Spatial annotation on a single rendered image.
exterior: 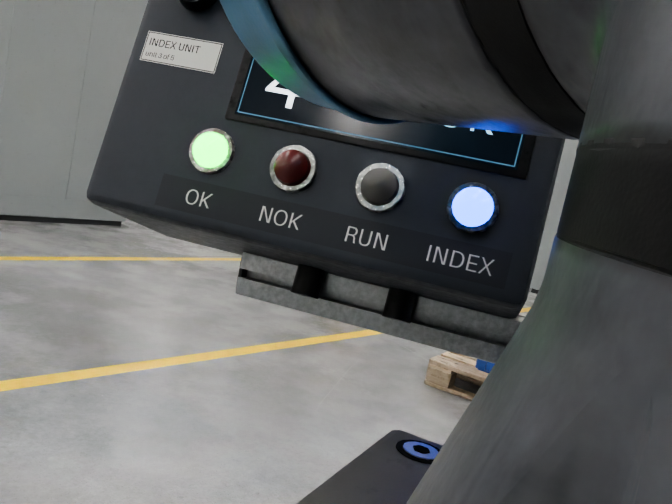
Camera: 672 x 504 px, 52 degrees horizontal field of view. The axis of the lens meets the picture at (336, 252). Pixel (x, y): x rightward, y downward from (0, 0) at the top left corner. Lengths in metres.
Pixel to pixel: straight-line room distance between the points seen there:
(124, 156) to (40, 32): 6.11
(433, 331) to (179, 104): 0.20
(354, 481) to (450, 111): 0.11
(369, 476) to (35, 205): 6.49
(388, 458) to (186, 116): 0.25
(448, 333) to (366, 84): 0.27
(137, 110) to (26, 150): 6.11
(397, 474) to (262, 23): 0.14
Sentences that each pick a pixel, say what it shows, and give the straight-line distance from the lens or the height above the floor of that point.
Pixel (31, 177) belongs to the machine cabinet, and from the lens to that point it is 6.60.
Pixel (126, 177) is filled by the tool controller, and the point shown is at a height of 1.09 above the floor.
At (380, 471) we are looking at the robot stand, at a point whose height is 1.04.
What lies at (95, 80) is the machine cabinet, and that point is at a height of 1.34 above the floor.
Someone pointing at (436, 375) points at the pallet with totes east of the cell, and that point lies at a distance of 3.85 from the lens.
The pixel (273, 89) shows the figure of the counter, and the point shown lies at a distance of 0.40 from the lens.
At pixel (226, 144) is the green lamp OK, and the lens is 0.40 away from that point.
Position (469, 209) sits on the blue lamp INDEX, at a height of 1.12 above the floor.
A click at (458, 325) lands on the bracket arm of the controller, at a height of 1.04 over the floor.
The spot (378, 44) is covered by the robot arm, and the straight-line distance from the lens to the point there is 0.16.
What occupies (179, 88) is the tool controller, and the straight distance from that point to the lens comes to 0.43.
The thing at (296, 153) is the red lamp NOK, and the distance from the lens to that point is 0.38.
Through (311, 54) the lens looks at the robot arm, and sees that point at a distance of 0.19.
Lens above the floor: 1.13
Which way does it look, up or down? 8 degrees down
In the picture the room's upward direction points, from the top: 12 degrees clockwise
